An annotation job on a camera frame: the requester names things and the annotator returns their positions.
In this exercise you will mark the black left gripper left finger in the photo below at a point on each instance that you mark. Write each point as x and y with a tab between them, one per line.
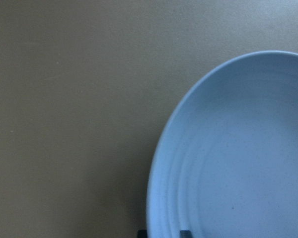
142	234

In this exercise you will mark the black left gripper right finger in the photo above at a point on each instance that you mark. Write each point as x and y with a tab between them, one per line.
185	234

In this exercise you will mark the blue round plate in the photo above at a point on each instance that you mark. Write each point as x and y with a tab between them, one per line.
226	164

